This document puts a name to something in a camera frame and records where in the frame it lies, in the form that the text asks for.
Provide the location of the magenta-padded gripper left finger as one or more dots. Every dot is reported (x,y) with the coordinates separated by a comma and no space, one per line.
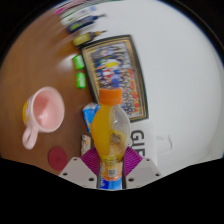
(76,171)

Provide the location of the white gift bag with dogs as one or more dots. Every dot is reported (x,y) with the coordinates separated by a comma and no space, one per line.
(143,136)

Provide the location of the blue tissue pack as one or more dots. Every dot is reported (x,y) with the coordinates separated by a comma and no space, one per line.
(88,115)

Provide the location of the orange-capped clear drink bottle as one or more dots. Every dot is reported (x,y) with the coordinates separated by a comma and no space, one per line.
(106,133)

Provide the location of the flat round red coaster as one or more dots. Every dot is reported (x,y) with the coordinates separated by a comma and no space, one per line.
(58,159)

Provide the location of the pink mug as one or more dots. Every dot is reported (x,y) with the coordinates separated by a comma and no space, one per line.
(46,110)

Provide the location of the amber pump bottle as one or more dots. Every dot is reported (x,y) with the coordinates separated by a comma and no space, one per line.
(85,38)

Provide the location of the framed group photo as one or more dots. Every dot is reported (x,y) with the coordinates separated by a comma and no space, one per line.
(115,71)

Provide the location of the small green box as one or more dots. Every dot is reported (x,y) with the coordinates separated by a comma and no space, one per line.
(81,80)
(79,62)

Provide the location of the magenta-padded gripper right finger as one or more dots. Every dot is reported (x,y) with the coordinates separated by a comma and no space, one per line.
(143,170)

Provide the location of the small colourful snack packet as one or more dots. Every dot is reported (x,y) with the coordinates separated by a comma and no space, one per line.
(86,144)

